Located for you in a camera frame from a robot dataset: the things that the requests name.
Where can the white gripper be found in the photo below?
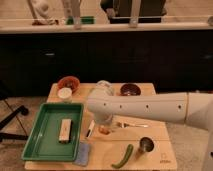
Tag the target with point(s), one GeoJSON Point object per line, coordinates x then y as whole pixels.
{"type": "Point", "coordinates": [103, 119]}

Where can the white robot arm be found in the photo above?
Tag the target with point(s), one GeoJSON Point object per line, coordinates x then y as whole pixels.
{"type": "Point", "coordinates": [191, 109]}

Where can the dark purple bowl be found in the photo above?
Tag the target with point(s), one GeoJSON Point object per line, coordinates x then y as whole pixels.
{"type": "Point", "coordinates": [130, 89]}

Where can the orange bowl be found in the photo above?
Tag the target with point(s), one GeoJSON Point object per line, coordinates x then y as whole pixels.
{"type": "Point", "coordinates": [71, 82]}

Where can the silver fork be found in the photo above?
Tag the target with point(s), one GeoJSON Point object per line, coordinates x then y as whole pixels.
{"type": "Point", "coordinates": [124, 125]}

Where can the green chili pepper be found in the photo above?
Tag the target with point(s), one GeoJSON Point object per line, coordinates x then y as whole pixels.
{"type": "Point", "coordinates": [125, 158]}

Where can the wooden block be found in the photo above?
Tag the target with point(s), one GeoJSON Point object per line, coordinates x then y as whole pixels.
{"type": "Point", "coordinates": [65, 130]}

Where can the blue sponge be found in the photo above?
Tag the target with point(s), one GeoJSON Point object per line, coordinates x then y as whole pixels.
{"type": "Point", "coordinates": [83, 154]}

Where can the white cup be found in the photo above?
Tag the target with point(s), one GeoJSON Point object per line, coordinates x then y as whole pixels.
{"type": "Point", "coordinates": [65, 94]}

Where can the metal cup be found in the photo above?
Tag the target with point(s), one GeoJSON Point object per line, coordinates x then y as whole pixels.
{"type": "Point", "coordinates": [146, 144]}

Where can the green plastic tray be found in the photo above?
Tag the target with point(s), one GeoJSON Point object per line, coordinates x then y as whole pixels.
{"type": "Point", "coordinates": [43, 142]}

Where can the black chair base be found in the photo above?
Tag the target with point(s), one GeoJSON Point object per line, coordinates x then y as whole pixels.
{"type": "Point", "coordinates": [8, 120]}

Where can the green box on counter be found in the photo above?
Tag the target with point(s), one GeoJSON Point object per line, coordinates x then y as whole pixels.
{"type": "Point", "coordinates": [84, 20]}

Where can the white handled knife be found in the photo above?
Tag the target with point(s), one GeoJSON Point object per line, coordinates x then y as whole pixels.
{"type": "Point", "coordinates": [90, 128]}

